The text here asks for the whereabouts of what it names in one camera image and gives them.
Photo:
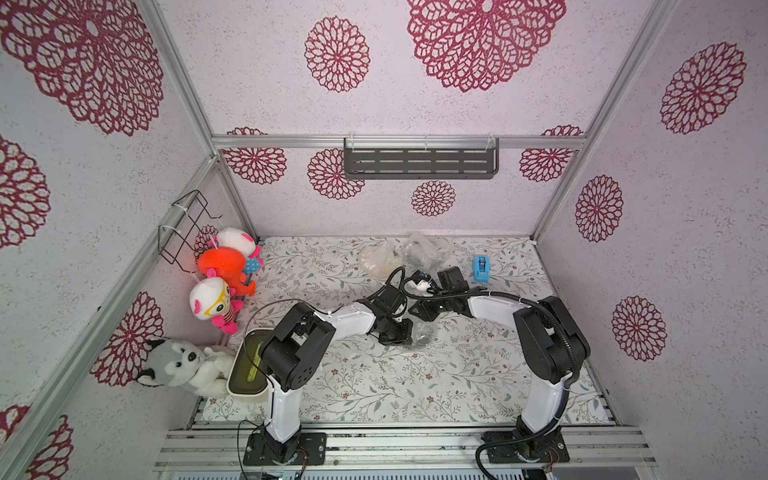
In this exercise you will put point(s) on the red orange plush toy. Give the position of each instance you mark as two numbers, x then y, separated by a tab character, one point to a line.
229	265

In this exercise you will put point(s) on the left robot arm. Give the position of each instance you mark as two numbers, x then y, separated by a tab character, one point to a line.
297	345

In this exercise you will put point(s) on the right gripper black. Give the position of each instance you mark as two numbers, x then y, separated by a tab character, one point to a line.
428	309

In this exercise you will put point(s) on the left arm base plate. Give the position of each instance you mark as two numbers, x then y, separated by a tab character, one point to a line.
302	449

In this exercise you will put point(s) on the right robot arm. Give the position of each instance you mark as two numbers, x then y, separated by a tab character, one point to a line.
554	350

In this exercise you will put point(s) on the blue tape dispenser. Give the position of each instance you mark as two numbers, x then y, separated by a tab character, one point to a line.
481	269

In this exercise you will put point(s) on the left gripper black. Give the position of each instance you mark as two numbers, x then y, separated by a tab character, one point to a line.
405	339

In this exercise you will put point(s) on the black wire wall basket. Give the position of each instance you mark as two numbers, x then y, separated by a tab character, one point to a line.
183	242

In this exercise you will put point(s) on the white plush doll yellow glasses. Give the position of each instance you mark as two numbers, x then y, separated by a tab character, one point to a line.
211	300

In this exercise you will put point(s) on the white pink plush toy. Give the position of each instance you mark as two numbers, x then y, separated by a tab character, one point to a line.
242	242

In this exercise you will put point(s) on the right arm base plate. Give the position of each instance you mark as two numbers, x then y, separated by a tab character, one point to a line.
509	447

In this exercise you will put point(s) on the grey metal wall shelf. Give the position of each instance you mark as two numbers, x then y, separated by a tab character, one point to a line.
423	163

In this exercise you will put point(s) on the grey husky plush toy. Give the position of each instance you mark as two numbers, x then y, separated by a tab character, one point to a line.
201	370

